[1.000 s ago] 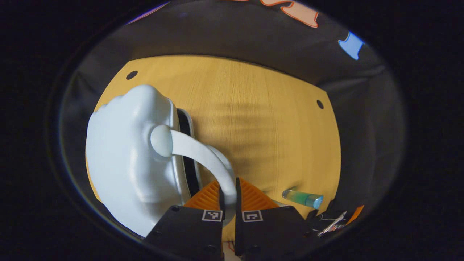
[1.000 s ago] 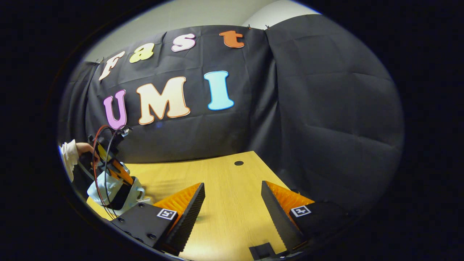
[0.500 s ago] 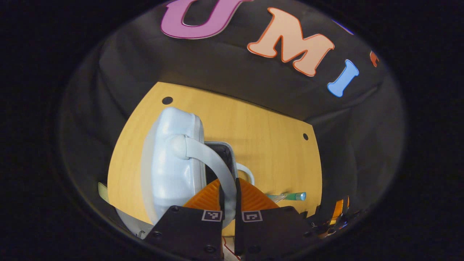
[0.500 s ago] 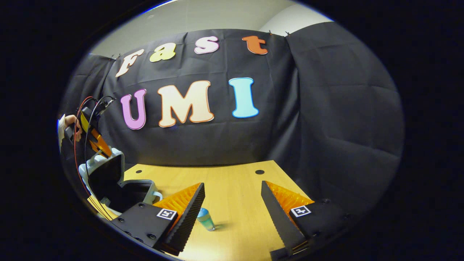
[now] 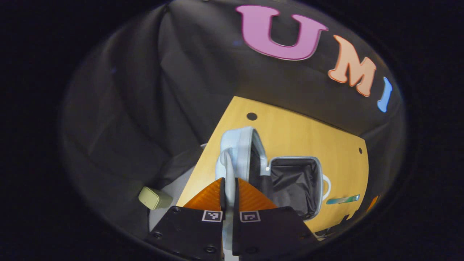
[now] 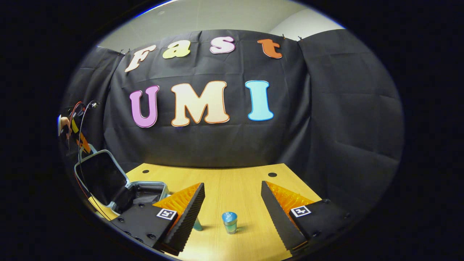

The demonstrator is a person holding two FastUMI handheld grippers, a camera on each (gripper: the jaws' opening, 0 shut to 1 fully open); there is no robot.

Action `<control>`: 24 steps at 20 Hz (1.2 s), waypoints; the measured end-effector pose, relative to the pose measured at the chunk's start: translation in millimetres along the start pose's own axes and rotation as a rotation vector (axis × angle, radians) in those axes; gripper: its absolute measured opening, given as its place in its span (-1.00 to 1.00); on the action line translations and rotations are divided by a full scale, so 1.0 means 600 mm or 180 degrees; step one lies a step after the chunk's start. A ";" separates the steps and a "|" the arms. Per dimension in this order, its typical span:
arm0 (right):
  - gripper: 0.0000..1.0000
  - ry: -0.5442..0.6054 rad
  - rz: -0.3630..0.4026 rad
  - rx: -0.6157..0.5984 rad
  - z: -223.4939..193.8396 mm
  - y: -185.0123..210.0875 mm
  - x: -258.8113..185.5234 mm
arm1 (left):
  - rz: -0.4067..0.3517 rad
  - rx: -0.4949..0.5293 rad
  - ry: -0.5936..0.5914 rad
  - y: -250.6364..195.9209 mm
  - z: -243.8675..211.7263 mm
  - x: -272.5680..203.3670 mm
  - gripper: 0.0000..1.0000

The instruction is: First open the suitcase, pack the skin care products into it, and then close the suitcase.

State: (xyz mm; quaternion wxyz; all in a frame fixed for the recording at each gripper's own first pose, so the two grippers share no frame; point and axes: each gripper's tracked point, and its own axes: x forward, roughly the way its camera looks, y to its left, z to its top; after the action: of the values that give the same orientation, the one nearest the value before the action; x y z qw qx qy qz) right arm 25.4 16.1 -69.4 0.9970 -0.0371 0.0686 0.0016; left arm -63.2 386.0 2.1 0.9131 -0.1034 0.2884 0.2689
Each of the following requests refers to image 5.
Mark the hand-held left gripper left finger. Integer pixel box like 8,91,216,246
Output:
144,178,227,261

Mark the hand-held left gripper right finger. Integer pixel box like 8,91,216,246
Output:
232,177,316,258

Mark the blue skin care tube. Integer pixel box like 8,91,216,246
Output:
326,194,361,206

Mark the light blue small suitcase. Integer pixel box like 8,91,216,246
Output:
215,126,331,254

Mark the pale green box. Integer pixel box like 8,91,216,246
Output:
138,186,174,210

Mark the black backdrop cloth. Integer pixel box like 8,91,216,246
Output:
60,0,406,240

